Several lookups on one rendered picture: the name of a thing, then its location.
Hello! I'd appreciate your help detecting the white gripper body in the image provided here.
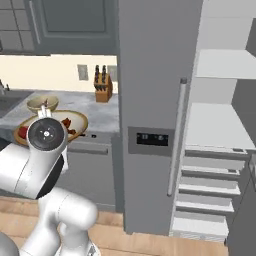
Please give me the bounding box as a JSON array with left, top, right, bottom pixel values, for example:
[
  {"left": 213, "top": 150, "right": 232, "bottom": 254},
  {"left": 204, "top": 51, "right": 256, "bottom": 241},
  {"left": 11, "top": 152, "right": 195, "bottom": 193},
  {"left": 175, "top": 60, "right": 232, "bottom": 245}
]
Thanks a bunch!
[{"left": 37, "top": 103, "right": 53, "bottom": 120}]

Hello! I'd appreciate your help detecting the small beige bowl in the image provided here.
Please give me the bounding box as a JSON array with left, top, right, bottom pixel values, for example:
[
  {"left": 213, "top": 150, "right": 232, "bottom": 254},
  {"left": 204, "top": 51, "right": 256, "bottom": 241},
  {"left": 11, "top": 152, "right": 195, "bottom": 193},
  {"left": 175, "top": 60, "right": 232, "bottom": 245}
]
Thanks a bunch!
[{"left": 26, "top": 95, "right": 60, "bottom": 115}]

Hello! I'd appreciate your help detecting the brown chicken drumstick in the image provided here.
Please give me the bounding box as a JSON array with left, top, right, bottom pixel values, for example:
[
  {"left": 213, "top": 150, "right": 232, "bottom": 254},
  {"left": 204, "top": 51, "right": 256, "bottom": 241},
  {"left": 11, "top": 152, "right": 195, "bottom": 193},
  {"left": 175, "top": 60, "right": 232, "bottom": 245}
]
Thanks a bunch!
[{"left": 61, "top": 117, "right": 78, "bottom": 136}]

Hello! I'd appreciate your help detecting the red raw steak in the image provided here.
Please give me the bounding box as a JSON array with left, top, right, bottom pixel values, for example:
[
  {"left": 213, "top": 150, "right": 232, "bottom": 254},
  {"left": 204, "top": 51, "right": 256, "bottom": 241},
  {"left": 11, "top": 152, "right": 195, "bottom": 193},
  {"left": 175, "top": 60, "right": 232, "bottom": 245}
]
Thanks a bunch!
[{"left": 17, "top": 125, "right": 30, "bottom": 140}]

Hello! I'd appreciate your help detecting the large beige bowl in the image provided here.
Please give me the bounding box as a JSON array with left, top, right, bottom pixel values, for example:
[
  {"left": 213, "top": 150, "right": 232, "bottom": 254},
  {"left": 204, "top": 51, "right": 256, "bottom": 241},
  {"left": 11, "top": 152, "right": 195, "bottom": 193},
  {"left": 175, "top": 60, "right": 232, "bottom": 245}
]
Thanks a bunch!
[{"left": 13, "top": 109, "right": 90, "bottom": 147}]

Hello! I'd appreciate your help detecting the grey closed fridge door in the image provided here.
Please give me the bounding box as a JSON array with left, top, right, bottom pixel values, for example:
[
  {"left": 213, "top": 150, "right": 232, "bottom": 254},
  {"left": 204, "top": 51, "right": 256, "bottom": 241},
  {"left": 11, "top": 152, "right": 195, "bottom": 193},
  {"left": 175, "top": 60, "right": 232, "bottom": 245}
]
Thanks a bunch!
[{"left": 117, "top": 0, "right": 205, "bottom": 236}]

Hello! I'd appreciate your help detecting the white highest fridge shelf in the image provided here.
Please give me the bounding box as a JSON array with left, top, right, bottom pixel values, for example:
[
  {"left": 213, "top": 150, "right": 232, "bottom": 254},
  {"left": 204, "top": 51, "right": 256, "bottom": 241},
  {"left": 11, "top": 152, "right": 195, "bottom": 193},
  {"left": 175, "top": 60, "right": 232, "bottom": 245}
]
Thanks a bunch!
[
  {"left": 194, "top": 49, "right": 256, "bottom": 81},
  {"left": 184, "top": 102, "right": 256, "bottom": 152}
]

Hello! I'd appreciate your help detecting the white fridge drawer stack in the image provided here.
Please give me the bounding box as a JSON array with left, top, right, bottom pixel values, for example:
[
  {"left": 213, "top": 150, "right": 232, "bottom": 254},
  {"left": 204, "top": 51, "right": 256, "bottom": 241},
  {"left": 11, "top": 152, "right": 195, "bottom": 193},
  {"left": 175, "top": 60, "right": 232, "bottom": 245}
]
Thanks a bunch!
[{"left": 169, "top": 148, "right": 250, "bottom": 244}]

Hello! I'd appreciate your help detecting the grey open fridge door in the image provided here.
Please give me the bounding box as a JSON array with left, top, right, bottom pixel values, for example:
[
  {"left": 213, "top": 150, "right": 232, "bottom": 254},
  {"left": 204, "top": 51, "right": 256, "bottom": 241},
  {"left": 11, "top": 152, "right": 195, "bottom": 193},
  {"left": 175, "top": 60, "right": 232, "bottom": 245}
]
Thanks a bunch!
[{"left": 225, "top": 18, "right": 256, "bottom": 256}]

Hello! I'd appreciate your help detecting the grey sink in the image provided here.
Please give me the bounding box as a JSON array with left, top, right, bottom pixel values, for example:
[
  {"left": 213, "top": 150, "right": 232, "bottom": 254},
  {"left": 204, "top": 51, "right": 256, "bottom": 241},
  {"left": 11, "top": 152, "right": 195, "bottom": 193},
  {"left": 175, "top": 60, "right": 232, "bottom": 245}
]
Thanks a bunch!
[{"left": 0, "top": 91, "right": 35, "bottom": 118}]

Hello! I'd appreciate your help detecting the grey tap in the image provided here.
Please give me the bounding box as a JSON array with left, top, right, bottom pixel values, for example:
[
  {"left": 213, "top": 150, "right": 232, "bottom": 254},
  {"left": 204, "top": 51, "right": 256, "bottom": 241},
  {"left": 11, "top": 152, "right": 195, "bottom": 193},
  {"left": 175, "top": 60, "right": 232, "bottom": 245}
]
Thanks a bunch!
[{"left": 0, "top": 78, "right": 11, "bottom": 96}]

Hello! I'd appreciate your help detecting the wooden knife block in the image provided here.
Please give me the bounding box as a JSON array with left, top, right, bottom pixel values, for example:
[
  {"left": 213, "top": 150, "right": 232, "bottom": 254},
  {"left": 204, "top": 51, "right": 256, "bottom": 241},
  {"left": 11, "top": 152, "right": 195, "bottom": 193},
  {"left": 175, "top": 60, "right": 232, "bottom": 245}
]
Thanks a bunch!
[{"left": 93, "top": 64, "right": 114, "bottom": 104}]

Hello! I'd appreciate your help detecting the grey dishwasher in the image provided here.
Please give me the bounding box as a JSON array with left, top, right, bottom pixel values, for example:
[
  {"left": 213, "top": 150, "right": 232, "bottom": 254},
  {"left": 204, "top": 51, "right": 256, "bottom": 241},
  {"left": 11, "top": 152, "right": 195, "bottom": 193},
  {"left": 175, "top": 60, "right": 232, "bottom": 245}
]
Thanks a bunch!
[{"left": 53, "top": 131, "right": 116, "bottom": 212}]

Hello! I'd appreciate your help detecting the grey wall outlet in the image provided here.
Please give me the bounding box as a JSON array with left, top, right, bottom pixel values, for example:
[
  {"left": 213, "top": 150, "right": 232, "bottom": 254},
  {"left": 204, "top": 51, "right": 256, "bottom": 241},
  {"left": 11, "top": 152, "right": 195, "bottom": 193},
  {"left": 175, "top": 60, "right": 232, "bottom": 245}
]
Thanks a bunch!
[
  {"left": 107, "top": 65, "right": 119, "bottom": 82},
  {"left": 77, "top": 64, "right": 90, "bottom": 82}
]

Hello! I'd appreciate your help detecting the grey dishwasher handle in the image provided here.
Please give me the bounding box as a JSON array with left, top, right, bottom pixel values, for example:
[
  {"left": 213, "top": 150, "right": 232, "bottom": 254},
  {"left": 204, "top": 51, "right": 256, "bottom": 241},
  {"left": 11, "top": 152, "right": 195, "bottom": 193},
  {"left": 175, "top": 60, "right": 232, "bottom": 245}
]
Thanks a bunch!
[{"left": 67, "top": 145, "right": 110, "bottom": 156}]

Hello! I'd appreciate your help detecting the grey wall cupboard handle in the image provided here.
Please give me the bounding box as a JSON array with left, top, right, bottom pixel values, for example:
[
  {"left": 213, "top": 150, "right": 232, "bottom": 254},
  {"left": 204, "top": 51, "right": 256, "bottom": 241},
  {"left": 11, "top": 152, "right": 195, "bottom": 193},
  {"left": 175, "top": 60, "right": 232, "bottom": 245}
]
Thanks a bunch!
[{"left": 28, "top": 0, "right": 42, "bottom": 45}]

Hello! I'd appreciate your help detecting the glass pane wall cupboard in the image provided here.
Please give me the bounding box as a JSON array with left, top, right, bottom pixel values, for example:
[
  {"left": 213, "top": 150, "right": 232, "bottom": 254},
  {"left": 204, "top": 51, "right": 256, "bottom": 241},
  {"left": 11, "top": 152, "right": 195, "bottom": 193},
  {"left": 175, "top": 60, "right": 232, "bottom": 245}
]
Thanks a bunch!
[{"left": 0, "top": 0, "right": 35, "bottom": 53}]

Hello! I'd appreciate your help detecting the grey wall cupboard door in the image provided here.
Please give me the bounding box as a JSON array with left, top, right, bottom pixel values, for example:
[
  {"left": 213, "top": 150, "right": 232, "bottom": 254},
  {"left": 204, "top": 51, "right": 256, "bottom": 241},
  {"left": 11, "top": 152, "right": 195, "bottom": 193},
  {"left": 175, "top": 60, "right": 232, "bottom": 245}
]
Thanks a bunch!
[{"left": 24, "top": 0, "right": 120, "bottom": 56}]

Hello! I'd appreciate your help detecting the long grey fridge door handle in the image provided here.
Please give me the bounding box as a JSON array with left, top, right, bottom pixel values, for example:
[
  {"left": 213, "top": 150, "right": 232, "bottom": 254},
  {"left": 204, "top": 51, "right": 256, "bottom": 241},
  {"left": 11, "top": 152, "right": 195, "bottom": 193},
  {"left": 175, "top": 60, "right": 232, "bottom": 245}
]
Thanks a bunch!
[{"left": 166, "top": 77, "right": 189, "bottom": 198}]

